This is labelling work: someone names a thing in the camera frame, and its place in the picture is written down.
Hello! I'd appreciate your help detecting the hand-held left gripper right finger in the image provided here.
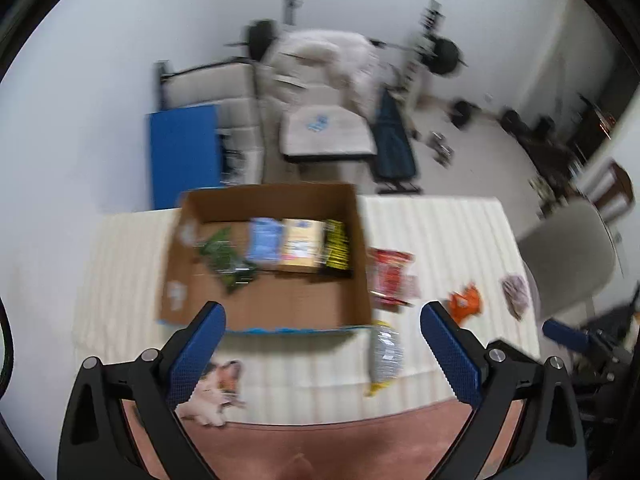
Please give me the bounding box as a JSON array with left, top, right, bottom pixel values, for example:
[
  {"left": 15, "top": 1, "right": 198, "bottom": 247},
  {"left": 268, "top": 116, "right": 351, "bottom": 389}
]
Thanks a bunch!
[{"left": 420, "top": 301, "right": 589, "bottom": 480}]

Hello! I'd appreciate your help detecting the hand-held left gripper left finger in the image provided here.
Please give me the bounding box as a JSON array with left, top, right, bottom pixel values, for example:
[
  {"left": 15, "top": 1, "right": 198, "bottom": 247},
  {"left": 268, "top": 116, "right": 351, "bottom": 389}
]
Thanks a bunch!
[{"left": 57, "top": 301, "right": 227, "bottom": 480}]

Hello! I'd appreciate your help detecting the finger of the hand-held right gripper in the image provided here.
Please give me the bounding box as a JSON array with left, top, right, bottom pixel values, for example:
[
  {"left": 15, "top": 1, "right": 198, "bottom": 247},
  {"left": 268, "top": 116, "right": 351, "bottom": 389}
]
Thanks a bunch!
[{"left": 542, "top": 319, "right": 594, "bottom": 354}]

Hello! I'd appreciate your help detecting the orange snack packet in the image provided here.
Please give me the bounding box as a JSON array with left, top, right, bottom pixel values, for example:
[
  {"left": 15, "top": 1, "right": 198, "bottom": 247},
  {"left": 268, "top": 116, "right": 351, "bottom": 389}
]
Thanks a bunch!
[{"left": 446, "top": 284, "right": 485, "bottom": 320}]

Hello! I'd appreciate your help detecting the grey pink packet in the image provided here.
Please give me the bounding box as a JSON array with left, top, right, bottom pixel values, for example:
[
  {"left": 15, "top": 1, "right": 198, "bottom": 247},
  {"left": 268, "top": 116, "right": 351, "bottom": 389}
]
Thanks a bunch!
[{"left": 501, "top": 274, "right": 531, "bottom": 320}]

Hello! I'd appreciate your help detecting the silver and yellow packet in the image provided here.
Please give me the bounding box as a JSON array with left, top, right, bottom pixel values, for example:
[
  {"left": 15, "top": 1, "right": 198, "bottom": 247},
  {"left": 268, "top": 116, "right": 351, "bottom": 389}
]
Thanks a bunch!
[{"left": 365, "top": 321, "right": 405, "bottom": 397}]

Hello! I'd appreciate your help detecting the grey chair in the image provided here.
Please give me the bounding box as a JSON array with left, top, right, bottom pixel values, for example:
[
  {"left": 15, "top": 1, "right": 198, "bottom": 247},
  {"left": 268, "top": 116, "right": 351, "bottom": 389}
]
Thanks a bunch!
[{"left": 517, "top": 199, "right": 618, "bottom": 326}]

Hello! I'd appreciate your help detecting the red snack packet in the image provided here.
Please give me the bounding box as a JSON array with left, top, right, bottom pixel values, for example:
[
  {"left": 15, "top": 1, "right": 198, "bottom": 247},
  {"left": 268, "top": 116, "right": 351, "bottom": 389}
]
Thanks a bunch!
[{"left": 368, "top": 247, "right": 421, "bottom": 312}]

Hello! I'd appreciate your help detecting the green snack packet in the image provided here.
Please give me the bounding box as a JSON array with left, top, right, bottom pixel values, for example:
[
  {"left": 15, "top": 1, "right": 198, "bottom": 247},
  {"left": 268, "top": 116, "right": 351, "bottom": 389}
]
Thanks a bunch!
[{"left": 195, "top": 227, "right": 261, "bottom": 294}]

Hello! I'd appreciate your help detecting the cardboard box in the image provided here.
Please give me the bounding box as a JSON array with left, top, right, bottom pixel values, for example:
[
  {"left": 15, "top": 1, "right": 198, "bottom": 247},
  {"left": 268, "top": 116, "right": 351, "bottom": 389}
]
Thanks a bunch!
[{"left": 157, "top": 183, "right": 374, "bottom": 336}]

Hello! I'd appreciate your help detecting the white ribbed mat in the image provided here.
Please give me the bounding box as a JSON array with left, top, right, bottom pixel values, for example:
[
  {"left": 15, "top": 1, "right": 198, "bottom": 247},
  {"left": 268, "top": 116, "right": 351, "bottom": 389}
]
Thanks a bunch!
[{"left": 72, "top": 196, "right": 543, "bottom": 423}]

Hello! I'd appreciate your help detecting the light blue packet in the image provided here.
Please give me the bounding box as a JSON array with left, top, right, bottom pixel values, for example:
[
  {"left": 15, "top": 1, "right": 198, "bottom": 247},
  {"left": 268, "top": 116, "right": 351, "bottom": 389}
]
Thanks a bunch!
[{"left": 246, "top": 217, "right": 287, "bottom": 266}]

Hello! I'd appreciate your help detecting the wooden chair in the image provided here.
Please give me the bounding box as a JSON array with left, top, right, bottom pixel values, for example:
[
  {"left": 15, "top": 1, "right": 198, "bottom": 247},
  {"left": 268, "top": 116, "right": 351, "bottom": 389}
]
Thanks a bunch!
[{"left": 591, "top": 159, "right": 636, "bottom": 222}]

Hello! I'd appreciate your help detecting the black and yellow packet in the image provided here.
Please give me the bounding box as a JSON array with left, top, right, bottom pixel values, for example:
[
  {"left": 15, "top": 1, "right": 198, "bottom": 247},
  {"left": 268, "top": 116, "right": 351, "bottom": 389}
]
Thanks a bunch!
[{"left": 317, "top": 219, "right": 351, "bottom": 277}]

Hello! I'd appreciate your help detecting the blue folded board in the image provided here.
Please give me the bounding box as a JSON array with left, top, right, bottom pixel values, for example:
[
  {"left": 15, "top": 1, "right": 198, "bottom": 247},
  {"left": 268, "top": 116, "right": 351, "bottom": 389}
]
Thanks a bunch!
[{"left": 146, "top": 105, "right": 224, "bottom": 210}]

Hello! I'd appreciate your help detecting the black weight bench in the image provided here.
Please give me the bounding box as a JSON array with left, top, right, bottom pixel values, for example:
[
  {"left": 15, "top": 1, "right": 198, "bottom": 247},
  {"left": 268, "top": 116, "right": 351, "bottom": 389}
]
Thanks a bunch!
[{"left": 371, "top": 87, "right": 420, "bottom": 185}]

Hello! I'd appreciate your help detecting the beige sofa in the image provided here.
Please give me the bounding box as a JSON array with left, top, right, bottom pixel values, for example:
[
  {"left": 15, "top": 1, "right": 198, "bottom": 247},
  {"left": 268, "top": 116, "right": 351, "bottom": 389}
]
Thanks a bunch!
[{"left": 155, "top": 57, "right": 266, "bottom": 186}]

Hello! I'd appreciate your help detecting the barbell with black plates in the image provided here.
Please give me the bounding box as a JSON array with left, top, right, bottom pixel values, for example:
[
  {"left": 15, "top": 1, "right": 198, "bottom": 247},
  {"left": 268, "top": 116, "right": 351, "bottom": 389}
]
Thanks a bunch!
[{"left": 225, "top": 20, "right": 470, "bottom": 75}]

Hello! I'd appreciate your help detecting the weight rack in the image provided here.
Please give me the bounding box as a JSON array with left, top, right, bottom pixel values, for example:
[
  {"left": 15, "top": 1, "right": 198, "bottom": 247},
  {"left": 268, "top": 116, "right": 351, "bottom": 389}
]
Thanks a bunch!
[{"left": 407, "top": 0, "right": 445, "bottom": 107}]

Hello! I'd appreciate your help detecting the white blanket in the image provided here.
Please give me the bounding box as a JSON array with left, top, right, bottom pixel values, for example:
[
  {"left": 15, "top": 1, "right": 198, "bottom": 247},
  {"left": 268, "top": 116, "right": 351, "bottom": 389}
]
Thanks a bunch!
[{"left": 277, "top": 30, "right": 387, "bottom": 117}]

